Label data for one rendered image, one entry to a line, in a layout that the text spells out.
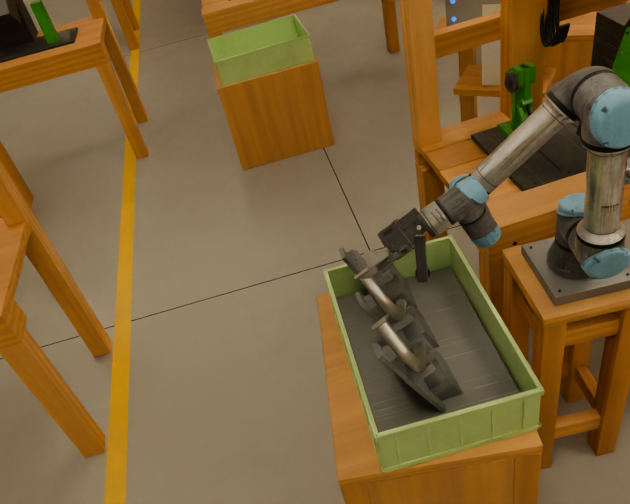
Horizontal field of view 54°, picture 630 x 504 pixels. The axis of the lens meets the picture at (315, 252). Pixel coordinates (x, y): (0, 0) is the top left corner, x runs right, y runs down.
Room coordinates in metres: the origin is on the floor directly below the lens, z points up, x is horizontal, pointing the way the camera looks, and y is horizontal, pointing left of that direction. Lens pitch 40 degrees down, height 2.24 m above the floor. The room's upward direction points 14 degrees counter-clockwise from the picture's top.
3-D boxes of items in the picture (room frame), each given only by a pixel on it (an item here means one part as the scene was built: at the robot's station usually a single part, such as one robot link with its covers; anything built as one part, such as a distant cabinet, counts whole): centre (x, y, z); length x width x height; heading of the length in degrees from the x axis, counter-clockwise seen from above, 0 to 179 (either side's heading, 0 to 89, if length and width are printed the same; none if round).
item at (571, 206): (1.26, -0.74, 1.05); 0.13 x 0.12 x 0.14; 175
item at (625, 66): (1.82, -1.21, 1.17); 0.13 x 0.12 x 0.20; 95
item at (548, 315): (1.27, -0.74, 0.83); 0.32 x 0.32 x 0.04; 89
